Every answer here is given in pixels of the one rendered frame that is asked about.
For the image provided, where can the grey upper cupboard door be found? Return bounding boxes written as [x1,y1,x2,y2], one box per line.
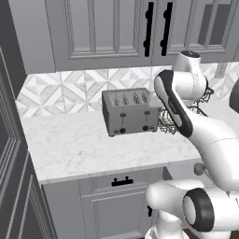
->
[44,0,154,73]
[150,0,239,66]

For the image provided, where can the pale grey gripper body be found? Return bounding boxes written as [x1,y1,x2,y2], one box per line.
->
[148,91,164,109]

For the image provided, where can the grey cupboard door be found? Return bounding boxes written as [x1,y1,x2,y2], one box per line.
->
[44,0,154,73]
[80,186,157,239]
[150,0,239,66]

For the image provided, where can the black rounded object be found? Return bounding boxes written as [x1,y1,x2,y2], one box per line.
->
[229,83,239,115]

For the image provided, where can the grey measuring cup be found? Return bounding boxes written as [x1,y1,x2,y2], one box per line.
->
[192,162,207,177]

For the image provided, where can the short black drawer handle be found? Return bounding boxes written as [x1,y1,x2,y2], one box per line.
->
[110,176,135,188]

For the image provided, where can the white wall socket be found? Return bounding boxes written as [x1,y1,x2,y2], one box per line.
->
[215,62,229,79]

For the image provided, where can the long black cupboard handle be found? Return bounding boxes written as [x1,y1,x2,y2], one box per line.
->
[143,2,155,58]
[160,2,174,57]

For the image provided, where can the dark wire basket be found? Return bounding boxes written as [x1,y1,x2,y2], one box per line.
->
[157,86,216,135]

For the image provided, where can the tall dark grey cabinet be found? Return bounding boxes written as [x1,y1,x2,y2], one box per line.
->
[0,0,59,239]

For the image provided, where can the grey open drawer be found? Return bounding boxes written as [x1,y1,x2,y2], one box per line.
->
[162,161,217,189]

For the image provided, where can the grey lower cupboard door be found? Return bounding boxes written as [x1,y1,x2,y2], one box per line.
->
[80,186,157,239]

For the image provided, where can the grey closed drawer front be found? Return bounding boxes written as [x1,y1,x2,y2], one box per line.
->
[78,167,166,194]

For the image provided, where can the silver four-slot toaster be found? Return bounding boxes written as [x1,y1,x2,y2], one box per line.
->
[101,87,161,138]

